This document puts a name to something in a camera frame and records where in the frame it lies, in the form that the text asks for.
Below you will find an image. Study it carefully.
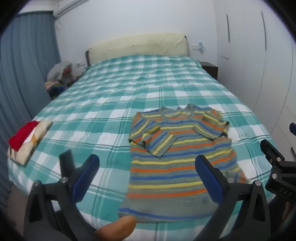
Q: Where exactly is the red folded garment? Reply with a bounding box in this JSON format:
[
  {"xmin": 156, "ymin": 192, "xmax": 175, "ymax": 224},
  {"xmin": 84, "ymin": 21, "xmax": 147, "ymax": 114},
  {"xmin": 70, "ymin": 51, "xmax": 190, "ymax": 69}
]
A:
[{"xmin": 9, "ymin": 120, "xmax": 41, "ymax": 149}]

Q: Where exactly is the striped multicolour shirt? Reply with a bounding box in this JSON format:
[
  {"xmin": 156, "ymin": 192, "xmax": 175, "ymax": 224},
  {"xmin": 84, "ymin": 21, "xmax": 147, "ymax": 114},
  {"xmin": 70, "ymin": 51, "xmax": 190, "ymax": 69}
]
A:
[{"xmin": 118, "ymin": 104, "xmax": 250, "ymax": 224}]

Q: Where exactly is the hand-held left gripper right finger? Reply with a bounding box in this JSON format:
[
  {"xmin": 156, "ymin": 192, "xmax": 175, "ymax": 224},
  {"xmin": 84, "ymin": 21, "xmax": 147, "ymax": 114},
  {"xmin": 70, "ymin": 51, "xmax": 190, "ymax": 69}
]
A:
[{"xmin": 193, "ymin": 155, "xmax": 271, "ymax": 241}]

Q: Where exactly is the small wall shelf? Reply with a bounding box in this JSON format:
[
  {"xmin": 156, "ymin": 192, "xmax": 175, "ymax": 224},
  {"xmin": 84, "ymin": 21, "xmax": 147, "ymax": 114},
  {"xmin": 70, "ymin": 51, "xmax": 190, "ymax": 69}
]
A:
[{"xmin": 192, "ymin": 42, "xmax": 207, "ymax": 54}]

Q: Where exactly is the person's left hand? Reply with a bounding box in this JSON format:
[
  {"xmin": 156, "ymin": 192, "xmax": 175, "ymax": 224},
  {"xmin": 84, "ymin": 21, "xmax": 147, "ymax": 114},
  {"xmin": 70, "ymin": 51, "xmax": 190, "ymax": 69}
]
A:
[{"xmin": 95, "ymin": 215, "xmax": 137, "ymax": 241}]

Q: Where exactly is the bed with green plaid sheet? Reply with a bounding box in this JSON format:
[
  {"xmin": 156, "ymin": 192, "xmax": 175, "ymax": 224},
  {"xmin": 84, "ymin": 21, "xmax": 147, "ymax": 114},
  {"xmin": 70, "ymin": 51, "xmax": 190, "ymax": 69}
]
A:
[{"xmin": 7, "ymin": 54, "xmax": 278, "ymax": 241}]

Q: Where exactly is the blue curtain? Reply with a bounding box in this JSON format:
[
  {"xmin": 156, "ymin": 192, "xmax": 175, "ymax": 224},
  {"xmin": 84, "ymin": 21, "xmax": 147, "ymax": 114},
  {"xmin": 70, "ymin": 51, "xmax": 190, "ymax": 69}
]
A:
[{"xmin": 0, "ymin": 11, "xmax": 62, "ymax": 209}]

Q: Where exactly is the pile of clothes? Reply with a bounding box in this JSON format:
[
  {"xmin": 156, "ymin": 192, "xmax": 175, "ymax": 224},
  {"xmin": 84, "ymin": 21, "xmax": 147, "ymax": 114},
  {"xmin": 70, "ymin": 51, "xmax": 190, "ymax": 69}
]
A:
[{"xmin": 45, "ymin": 60, "xmax": 75, "ymax": 99}]

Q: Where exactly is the cream padded headboard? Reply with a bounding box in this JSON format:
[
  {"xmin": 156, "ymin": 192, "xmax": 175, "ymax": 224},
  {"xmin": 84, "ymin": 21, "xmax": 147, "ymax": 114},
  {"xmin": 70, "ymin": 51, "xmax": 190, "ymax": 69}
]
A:
[{"xmin": 85, "ymin": 32, "xmax": 188, "ymax": 66}]

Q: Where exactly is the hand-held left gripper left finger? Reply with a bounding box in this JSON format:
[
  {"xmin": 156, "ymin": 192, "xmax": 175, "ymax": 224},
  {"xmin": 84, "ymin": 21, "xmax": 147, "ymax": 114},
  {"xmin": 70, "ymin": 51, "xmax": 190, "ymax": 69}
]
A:
[{"xmin": 23, "ymin": 149, "xmax": 100, "ymax": 241}]

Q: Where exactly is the white wardrobe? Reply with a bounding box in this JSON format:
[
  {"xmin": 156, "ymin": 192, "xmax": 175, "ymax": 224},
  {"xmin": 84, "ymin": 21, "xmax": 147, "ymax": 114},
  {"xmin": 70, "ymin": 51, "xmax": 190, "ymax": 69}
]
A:
[{"xmin": 212, "ymin": 0, "xmax": 296, "ymax": 167}]

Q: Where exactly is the dark wooden nightstand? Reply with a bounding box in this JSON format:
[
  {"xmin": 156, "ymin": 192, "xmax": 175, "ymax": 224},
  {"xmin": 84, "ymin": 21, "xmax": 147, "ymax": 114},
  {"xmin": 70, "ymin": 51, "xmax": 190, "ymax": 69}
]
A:
[{"xmin": 199, "ymin": 61, "xmax": 219, "ymax": 80}]

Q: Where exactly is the cream patterned folded garment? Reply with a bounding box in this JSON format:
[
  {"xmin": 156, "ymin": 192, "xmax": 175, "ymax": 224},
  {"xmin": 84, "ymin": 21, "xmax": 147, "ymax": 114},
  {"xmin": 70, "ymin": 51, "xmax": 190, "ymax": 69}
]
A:
[{"xmin": 7, "ymin": 120, "xmax": 53, "ymax": 166}]

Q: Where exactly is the white air conditioner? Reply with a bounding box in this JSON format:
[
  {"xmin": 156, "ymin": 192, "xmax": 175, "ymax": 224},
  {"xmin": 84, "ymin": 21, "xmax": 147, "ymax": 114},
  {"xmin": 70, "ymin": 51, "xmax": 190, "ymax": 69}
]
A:
[{"xmin": 53, "ymin": 0, "xmax": 90, "ymax": 17}]

